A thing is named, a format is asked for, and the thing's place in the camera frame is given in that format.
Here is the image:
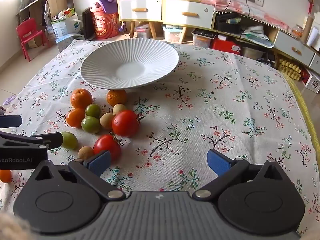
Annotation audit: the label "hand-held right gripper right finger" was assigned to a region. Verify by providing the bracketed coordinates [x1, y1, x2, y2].
[193, 149, 288, 201]

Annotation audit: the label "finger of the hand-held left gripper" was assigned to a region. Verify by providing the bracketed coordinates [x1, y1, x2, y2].
[0, 115, 22, 128]
[0, 131, 63, 153]

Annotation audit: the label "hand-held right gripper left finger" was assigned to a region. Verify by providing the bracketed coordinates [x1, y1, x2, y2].
[32, 150, 127, 202]

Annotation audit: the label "green plum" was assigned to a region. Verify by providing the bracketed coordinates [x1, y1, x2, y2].
[61, 131, 79, 150]
[81, 116, 101, 133]
[85, 103, 102, 119]

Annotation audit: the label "brown longan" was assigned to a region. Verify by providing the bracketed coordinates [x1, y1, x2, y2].
[112, 103, 127, 116]
[100, 113, 115, 130]
[78, 146, 95, 161]

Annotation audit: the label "small red tomato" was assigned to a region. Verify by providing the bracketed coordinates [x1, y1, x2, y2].
[94, 132, 124, 163]

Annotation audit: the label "orange tomato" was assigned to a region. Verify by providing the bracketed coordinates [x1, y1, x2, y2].
[0, 169, 12, 183]
[66, 108, 86, 128]

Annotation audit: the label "large red tomato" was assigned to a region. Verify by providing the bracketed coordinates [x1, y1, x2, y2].
[111, 109, 146, 138]

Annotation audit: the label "mandarin orange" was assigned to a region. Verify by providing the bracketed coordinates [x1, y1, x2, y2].
[70, 88, 93, 110]
[106, 89, 127, 107]

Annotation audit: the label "white ribbed plate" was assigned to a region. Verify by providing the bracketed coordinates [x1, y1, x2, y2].
[80, 39, 180, 90]

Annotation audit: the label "floral tablecloth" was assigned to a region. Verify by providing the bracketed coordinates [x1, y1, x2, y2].
[0, 39, 317, 235]

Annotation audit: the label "beige fuzzy sleeve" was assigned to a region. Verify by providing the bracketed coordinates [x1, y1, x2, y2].
[0, 211, 33, 240]

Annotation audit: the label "red plastic chair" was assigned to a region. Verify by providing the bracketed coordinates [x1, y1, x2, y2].
[16, 18, 48, 62]

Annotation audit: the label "light blue box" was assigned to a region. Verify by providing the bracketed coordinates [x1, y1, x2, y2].
[55, 35, 83, 53]

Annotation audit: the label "yellow woven mat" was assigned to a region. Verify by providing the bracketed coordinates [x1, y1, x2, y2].
[282, 72, 320, 155]

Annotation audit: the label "white cardboard box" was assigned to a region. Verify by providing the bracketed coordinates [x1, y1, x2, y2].
[51, 14, 82, 39]

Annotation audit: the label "black crate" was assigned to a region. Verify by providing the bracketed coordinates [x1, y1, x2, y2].
[257, 51, 277, 68]

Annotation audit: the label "grey storage bin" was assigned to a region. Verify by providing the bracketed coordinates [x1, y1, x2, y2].
[241, 46, 265, 60]

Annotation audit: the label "red box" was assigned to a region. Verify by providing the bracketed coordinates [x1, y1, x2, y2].
[211, 34, 242, 55]

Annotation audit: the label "yellow egg tray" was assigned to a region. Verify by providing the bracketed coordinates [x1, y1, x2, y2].
[278, 57, 302, 80]

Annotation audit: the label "black ribbed appliance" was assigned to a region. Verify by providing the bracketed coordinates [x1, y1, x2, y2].
[82, 7, 97, 40]

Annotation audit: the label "pile of colourful toys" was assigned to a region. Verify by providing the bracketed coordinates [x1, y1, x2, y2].
[52, 8, 77, 20]

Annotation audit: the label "red printed barrel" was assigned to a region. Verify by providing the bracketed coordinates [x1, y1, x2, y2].
[89, 7, 119, 40]

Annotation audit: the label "clear bin black lid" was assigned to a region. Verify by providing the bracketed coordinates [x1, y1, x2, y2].
[192, 29, 217, 48]

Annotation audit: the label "white printed box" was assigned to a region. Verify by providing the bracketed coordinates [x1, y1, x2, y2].
[304, 69, 320, 94]

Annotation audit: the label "wooden desk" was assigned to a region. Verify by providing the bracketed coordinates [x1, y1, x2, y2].
[16, 0, 72, 28]

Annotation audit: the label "brown cardboard box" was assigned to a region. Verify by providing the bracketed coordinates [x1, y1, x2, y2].
[46, 0, 72, 20]

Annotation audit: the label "pile of loose papers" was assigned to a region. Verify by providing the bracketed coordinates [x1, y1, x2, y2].
[241, 25, 275, 48]

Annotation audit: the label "wooden sideboard grey drawers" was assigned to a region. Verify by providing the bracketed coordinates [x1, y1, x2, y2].
[215, 10, 320, 75]

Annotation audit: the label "clear bin blue lid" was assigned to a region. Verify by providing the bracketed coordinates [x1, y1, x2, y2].
[162, 25, 183, 43]

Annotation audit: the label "clear bin pink contents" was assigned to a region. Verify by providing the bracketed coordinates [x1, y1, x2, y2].
[135, 25, 152, 39]

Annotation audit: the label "black case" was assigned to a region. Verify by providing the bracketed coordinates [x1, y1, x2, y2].
[215, 12, 244, 34]

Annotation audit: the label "glass jar orange contents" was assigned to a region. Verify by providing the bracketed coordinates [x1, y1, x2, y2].
[291, 24, 304, 39]

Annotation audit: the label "low wooden drawer cabinet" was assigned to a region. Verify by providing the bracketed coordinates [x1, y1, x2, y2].
[162, 0, 217, 44]

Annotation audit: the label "tall wooden shelf cabinet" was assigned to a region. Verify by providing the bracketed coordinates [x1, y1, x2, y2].
[116, 0, 164, 39]

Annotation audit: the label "pink printed cloth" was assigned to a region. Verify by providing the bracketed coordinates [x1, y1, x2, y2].
[199, 0, 300, 34]

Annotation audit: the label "white boards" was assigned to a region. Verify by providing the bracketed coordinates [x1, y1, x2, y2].
[306, 15, 320, 53]

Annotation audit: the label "cardboard tube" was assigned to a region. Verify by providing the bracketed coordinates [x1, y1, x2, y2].
[301, 15, 314, 44]

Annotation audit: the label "red hanging ornament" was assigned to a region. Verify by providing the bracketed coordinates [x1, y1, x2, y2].
[307, 0, 318, 15]

